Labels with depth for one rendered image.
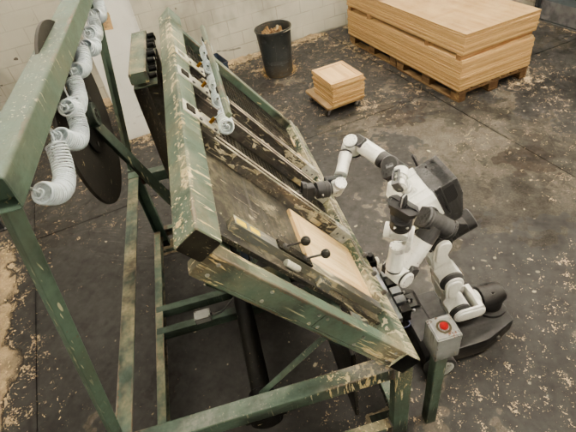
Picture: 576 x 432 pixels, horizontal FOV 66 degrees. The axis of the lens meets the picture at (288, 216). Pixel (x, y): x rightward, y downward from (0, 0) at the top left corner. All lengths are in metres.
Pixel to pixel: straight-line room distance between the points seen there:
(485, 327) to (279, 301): 1.85
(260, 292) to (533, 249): 2.78
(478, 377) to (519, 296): 0.74
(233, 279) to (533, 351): 2.33
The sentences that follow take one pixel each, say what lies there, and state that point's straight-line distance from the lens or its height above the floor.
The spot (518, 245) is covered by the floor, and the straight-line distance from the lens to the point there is 3.90.
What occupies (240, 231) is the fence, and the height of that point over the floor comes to 1.63.
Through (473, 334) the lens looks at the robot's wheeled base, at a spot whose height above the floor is 0.17.
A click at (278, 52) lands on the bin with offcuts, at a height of 0.37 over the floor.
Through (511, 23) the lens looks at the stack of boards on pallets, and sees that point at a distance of 5.73.
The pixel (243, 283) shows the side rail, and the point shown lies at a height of 1.63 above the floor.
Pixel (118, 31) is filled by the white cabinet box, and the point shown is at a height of 1.24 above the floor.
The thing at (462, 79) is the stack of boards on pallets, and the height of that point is 0.29.
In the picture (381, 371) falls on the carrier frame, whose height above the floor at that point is 0.79.
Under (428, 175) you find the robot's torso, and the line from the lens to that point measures 2.17.
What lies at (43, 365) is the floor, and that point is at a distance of 3.85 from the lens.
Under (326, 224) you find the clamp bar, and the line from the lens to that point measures 2.39.
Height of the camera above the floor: 2.70
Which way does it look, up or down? 41 degrees down
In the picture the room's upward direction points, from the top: 10 degrees counter-clockwise
